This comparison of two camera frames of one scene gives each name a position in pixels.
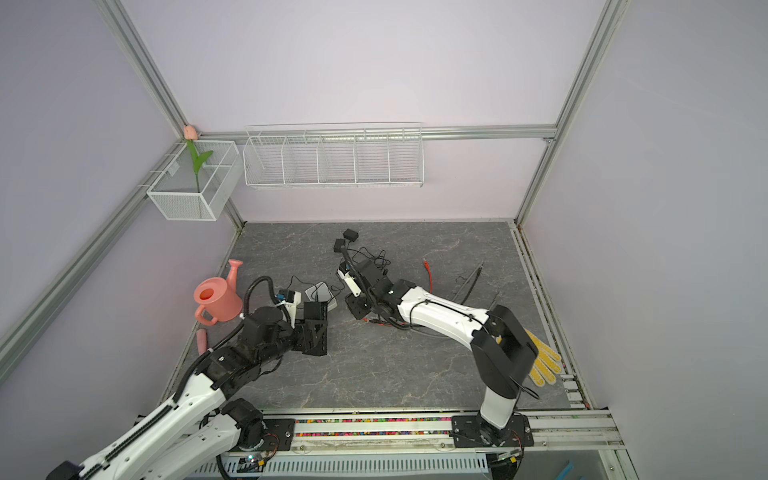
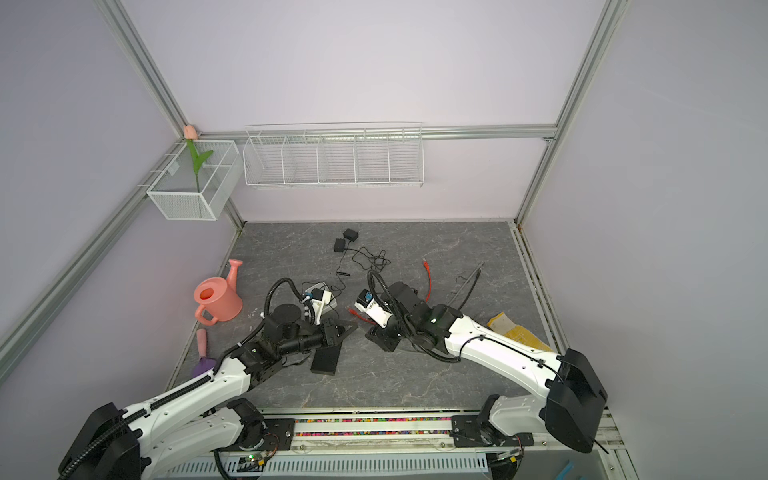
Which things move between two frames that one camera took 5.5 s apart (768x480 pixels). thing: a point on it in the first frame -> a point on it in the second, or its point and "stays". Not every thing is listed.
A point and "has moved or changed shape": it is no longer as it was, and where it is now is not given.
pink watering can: [218, 298] stays
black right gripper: [355, 307] -> [382, 338]
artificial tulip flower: [190, 134] stays
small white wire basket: [175, 193] stays
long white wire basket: [362, 155] stays
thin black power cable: [314, 285] -> [343, 289]
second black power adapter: [350, 234] stays
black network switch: [315, 331] has moved or changed shape
